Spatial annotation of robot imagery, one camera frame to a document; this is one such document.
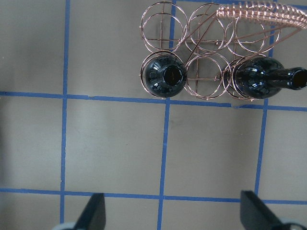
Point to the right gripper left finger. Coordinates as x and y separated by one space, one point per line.
93 216

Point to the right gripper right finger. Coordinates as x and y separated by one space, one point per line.
255 215

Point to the dark wine bottle left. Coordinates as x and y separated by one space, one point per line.
165 76

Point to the dark wine bottle right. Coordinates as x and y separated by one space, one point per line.
264 77

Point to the dark wine bottle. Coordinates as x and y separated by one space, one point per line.
165 76
264 77

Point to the copper wire bottle basket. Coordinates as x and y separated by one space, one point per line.
216 38

